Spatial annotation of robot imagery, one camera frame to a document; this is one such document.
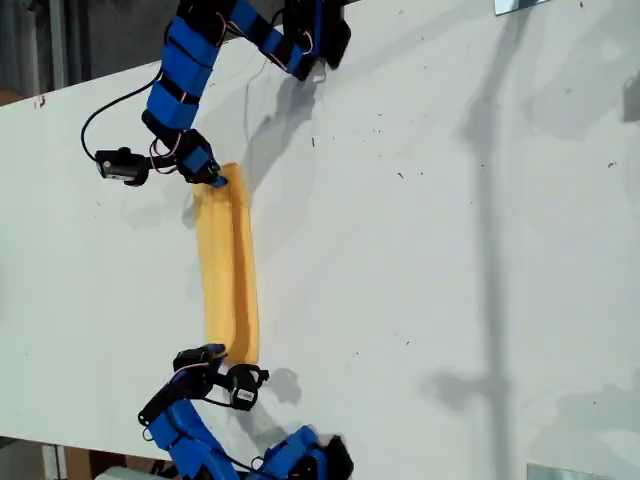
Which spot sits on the yellow square towel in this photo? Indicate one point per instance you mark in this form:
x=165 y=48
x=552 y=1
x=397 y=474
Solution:
x=225 y=275

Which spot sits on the white box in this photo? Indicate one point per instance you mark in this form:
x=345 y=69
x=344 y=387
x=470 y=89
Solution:
x=127 y=474

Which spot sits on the black camera box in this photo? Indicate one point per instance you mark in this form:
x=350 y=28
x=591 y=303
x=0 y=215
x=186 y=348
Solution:
x=120 y=167
x=246 y=387

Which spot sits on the grey metal post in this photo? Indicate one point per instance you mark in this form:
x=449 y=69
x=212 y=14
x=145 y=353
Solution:
x=57 y=45

